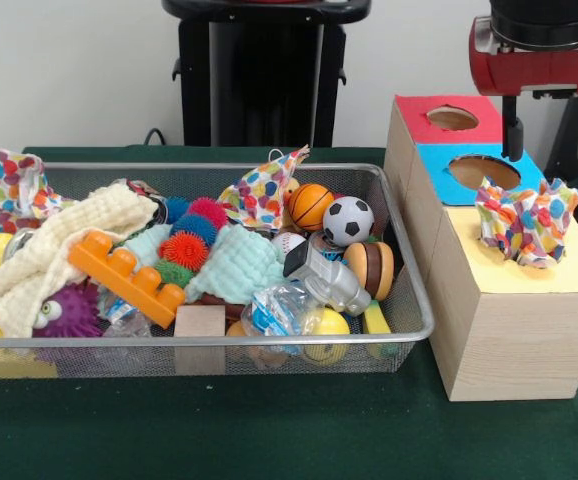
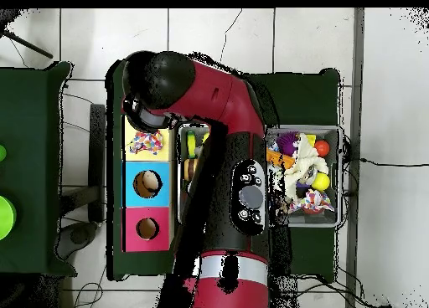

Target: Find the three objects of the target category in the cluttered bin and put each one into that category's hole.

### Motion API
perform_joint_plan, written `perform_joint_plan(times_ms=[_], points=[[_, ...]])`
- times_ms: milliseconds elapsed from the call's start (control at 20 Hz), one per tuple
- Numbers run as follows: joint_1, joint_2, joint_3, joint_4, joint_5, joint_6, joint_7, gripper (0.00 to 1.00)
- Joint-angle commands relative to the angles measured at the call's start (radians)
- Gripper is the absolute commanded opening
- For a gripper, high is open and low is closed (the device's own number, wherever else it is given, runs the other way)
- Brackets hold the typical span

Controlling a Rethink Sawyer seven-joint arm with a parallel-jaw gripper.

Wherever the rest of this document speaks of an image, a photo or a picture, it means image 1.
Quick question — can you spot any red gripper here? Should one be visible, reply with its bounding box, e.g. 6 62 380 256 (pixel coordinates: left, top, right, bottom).
468 14 578 164

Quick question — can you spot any colourful dotted cloth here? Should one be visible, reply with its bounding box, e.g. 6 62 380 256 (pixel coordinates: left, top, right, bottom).
217 143 310 231
0 148 78 234
474 175 578 270

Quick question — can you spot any wooden box with three holes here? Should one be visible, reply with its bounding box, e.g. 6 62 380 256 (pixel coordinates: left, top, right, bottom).
383 93 578 403

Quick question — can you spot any small black white soccer ball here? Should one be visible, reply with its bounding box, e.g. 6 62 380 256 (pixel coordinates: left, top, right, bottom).
322 195 375 246

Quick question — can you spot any toy hamburger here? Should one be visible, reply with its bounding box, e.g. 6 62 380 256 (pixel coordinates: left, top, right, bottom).
342 239 395 301

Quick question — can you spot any small orange basketball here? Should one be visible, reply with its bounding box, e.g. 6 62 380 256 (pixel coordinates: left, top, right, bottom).
287 183 335 232

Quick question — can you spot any silver plastic toy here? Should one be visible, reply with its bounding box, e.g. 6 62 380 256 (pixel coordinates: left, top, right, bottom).
282 239 373 316

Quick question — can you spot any crumpled clear plastic bottle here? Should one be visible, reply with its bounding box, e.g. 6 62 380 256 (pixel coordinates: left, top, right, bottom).
241 280 320 346

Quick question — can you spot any mint green waffle cloth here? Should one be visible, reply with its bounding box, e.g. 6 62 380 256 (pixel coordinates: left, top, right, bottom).
118 222 293 305

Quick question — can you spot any orange plastic building block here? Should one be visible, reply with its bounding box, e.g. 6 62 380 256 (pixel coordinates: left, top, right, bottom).
67 230 187 329

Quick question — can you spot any cream waffle cloth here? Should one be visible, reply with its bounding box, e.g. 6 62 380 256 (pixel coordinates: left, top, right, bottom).
0 182 160 339

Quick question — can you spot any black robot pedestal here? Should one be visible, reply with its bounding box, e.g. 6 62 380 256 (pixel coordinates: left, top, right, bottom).
161 0 373 149

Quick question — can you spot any silver wire mesh bin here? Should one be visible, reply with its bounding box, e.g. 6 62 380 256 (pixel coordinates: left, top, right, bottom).
0 160 436 380

